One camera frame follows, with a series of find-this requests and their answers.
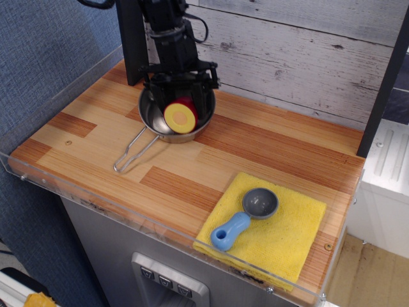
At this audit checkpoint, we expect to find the black right post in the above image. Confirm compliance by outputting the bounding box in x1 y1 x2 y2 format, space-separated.
357 8 408 158

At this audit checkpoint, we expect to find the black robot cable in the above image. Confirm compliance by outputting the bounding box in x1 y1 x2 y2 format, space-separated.
76 0 209 45

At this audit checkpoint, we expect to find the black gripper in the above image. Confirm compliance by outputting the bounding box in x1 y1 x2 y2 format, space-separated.
139 33 219 120

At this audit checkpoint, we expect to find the stainless steel pot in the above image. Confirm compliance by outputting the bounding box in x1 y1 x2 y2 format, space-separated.
113 89 216 173

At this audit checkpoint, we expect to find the white ribbed sink unit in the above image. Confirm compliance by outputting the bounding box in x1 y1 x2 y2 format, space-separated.
346 120 408 258

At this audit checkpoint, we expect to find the black left post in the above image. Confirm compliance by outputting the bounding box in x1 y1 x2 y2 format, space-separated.
116 0 149 86

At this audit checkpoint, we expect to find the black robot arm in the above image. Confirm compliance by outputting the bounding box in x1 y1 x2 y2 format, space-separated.
139 1 219 121

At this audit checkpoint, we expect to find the yellow black object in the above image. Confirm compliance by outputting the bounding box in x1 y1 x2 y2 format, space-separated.
1 267 59 306

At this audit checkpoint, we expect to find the red yellow toy fruit half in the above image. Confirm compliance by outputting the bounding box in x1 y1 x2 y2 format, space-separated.
164 97 198 134

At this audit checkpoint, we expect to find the clear acrylic guard rail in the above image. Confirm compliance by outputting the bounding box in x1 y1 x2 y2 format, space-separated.
1 41 364 306

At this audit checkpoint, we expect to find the black post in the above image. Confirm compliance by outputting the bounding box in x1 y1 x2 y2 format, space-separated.
357 8 408 158
116 0 149 86

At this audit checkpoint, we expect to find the silver button panel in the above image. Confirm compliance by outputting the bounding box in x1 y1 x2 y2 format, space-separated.
131 252 210 306

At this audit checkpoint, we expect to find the grey toy cabinet front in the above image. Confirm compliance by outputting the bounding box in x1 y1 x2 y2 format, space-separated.
62 198 295 306

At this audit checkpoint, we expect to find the grey blue toy scoop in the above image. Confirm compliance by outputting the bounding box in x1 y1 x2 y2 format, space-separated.
210 187 279 251

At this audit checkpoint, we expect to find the yellow cloth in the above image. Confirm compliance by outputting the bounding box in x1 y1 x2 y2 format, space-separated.
193 172 327 292

